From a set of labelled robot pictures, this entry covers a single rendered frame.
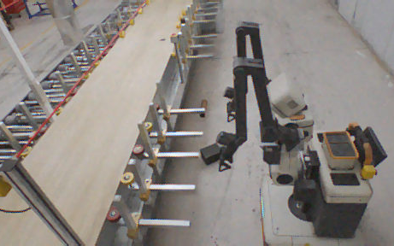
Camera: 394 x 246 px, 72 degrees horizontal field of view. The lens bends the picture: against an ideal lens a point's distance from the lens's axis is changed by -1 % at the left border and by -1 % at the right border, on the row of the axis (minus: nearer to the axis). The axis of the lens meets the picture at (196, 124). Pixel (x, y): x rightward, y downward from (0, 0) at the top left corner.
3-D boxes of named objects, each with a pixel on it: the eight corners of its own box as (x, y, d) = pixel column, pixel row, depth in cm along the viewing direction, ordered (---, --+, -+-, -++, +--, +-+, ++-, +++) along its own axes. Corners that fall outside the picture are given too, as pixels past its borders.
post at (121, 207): (145, 243, 165) (120, 194, 135) (144, 248, 162) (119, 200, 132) (139, 242, 165) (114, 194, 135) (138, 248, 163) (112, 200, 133)
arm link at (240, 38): (245, 28, 144) (245, 20, 152) (234, 29, 145) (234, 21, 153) (248, 96, 171) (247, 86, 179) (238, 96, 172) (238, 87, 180)
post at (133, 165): (155, 207, 184) (135, 158, 154) (154, 212, 182) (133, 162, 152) (149, 207, 185) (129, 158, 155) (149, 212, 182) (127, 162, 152)
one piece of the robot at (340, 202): (332, 185, 232) (354, 105, 180) (351, 248, 191) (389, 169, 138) (290, 184, 238) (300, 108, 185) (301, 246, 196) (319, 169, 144)
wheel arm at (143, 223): (191, 224, 153) (190, 219, 150) (190, 230, 150) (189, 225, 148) (117, 221, 160) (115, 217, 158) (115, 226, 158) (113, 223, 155)
